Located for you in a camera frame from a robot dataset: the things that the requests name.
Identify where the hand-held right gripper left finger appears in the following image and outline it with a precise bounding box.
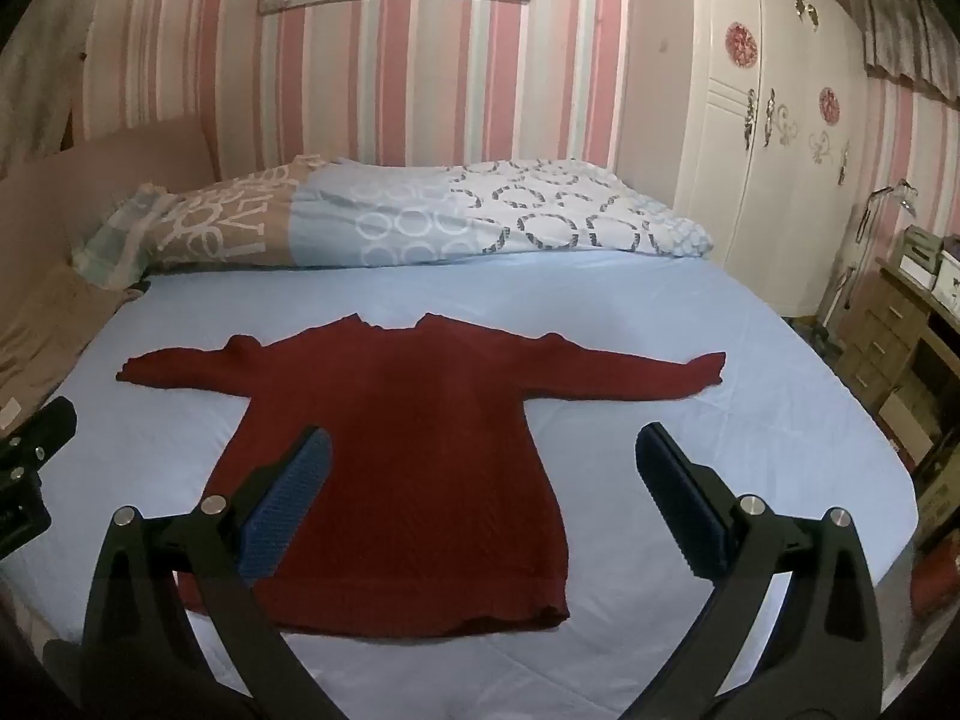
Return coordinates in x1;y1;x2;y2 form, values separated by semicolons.
81;426;353;720

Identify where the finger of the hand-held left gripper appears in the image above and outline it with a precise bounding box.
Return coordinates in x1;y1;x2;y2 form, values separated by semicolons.
0;397;80;490

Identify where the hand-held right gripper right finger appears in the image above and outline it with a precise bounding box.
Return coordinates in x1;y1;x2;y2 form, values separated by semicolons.
611;422;890;720

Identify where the red knit sweater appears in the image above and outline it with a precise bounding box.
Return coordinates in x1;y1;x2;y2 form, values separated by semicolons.
116;313;727;640

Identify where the bed with light blue sheet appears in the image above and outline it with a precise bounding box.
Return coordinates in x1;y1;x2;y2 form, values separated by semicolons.
0;247;920;720

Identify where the wooden drawer cabinet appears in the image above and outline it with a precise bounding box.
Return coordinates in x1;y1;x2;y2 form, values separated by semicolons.
831;255;960;466

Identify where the red cloth bundle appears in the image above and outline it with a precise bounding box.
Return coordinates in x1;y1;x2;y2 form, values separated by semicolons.
910;540;960;620

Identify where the pink padded headboard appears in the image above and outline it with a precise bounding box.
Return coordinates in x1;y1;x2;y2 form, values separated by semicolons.
0;114;220;211

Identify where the patterned blue and tan duvet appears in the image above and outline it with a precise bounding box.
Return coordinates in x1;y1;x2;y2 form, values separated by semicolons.
71;156;715;292

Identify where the white wardrobe with floral decals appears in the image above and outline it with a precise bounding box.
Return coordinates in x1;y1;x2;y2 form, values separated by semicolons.
670;0;884;317

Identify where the metal desk lamp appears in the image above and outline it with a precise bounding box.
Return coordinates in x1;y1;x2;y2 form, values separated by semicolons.
825;178;920;340

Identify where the white storage box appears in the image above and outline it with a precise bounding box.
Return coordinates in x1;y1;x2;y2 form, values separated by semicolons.
932;236;960;310

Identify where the grey patterned curtain valance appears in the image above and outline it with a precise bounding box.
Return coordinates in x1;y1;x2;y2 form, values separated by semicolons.
825;0;960;103

